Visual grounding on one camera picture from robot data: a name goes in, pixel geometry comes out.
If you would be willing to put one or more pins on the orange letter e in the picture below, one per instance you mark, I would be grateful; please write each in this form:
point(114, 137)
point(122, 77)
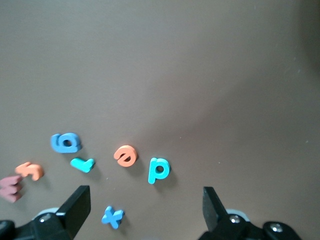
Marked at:
point(120, 157)

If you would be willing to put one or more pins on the teal letter r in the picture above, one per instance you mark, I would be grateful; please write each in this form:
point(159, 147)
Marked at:
point(82, 165)

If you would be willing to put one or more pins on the blue letter x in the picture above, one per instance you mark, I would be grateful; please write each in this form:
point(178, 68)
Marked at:
point(111, 217)

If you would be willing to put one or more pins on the brown table cloth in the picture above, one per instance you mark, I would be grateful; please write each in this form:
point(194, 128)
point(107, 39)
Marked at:
point(175, 75)

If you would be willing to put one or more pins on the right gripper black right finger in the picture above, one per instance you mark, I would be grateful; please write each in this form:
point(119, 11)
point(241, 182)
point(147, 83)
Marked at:
point(215, 217)

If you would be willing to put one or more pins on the orange letter f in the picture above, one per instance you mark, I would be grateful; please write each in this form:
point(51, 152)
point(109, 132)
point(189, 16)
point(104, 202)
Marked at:
point(32, 171)

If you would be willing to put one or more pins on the blue letter g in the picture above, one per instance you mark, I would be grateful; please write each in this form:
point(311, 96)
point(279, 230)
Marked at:
point(56, 145)

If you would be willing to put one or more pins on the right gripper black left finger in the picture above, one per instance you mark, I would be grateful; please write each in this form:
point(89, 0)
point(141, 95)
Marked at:
point(75, 212)

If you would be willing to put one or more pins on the teal letter p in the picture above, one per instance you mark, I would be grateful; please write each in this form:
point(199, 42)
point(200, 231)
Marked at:
point(153, 172)

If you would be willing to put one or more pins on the dark red letter w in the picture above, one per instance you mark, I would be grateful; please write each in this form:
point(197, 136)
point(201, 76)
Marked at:
point(8, 191)

